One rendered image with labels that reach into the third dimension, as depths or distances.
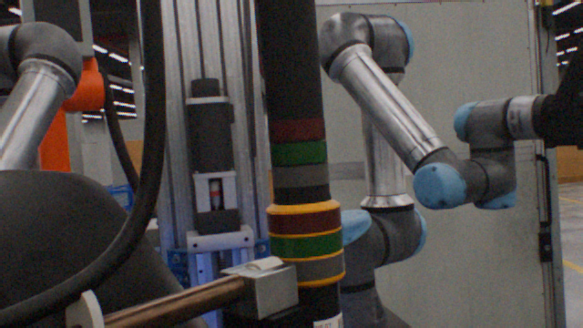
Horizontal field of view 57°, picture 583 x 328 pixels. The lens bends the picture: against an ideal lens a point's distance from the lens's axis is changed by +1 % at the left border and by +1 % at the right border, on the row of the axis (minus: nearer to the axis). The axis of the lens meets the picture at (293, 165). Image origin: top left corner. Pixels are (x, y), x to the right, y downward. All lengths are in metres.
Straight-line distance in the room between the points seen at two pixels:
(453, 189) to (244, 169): 0.50
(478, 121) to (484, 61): 1.50
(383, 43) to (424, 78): 1.21
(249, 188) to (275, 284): 0.92
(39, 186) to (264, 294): 0.18
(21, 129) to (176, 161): 0.37
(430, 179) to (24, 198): 0.64
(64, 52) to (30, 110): 0.13
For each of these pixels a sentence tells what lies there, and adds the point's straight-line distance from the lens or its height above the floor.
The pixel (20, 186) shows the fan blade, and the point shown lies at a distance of 0.38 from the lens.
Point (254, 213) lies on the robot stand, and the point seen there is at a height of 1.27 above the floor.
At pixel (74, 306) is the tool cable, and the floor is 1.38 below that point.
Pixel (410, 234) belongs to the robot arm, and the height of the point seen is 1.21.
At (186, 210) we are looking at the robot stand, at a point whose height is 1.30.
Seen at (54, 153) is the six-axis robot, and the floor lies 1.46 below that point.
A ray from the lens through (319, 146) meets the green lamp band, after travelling 0.30.
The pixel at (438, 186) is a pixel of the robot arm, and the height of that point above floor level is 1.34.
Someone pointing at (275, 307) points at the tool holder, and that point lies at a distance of 0.28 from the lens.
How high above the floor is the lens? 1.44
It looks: 3 degrees down
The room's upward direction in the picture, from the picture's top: 5 degrees counter-clockwise
